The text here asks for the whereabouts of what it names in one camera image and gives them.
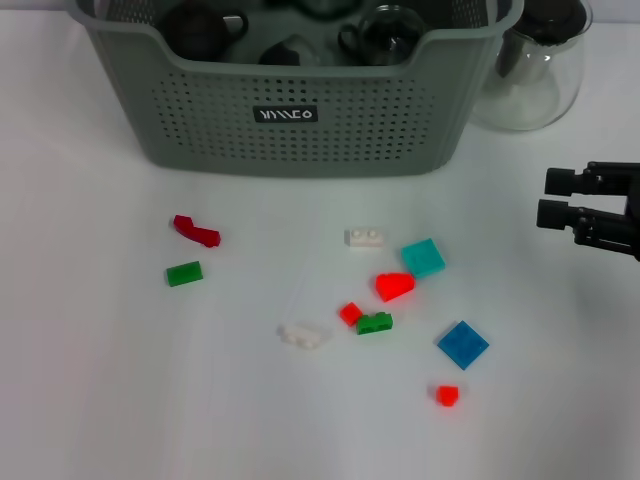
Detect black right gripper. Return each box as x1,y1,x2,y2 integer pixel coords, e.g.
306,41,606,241
536,160,640,261

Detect green two-stud brick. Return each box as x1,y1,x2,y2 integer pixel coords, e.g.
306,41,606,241
356,311,395,336

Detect grey perforated storage bin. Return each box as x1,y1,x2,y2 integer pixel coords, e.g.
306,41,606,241
67,0,526,180

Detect glass teacup black base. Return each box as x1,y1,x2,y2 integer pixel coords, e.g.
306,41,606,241
258,38,324,67
338,3,427,67

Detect glass carafe black lid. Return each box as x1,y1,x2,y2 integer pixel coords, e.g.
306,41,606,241
469,0,595,132

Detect blue square plate brick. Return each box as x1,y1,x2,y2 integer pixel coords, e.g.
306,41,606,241
437,319,491,371

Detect dark brown clay teapot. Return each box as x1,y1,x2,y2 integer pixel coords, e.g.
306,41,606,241
162,0,250,64

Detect dark red curved brick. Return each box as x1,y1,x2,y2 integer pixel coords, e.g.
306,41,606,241
173,214,222,250

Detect small orange-red notched brick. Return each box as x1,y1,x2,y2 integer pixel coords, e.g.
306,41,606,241
436,383,461,408

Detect green sloped brick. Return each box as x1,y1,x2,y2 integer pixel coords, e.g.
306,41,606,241
166,260,205,289

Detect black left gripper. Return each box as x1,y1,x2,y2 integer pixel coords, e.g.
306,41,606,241
267,0,349,19

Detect teal square plate brick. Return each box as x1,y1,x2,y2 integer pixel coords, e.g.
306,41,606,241
401,238,447,279

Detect white two-stud brick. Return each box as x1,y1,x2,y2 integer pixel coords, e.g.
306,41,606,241
344,227,390,250

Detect small red square brick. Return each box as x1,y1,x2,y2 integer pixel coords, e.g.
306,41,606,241
339,301,365,327

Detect large orange-red sloped brick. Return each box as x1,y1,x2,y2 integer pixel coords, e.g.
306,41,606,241
375,272,417,304

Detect white flat plate brick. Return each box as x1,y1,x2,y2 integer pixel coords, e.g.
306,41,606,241
276,322,334,350

